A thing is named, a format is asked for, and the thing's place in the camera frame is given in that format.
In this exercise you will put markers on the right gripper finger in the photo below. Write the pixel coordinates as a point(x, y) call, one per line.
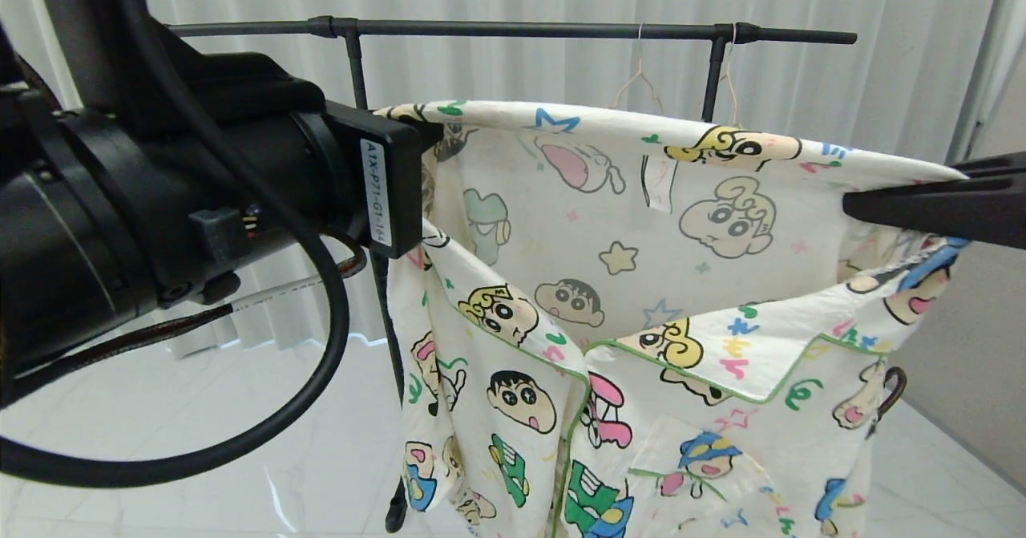
point(998, 165)
point(962, 213)

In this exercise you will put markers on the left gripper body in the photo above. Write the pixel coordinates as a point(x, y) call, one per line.
point(405, 193)

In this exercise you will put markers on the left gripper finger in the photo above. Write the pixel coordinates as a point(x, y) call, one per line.
point(431, 135)

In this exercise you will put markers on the cream printed shirt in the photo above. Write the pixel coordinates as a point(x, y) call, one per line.
point(561, 225)

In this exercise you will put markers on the pink clothes hanger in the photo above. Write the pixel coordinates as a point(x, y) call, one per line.
point(639, 81)
point(731, 81)

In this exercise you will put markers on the black clothes rack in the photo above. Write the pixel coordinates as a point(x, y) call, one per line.
point(521, 29)

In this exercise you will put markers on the white laundry basket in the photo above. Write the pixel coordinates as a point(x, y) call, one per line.
point(902, 384)

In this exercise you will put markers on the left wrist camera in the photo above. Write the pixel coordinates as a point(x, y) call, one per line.
point(256, 89)

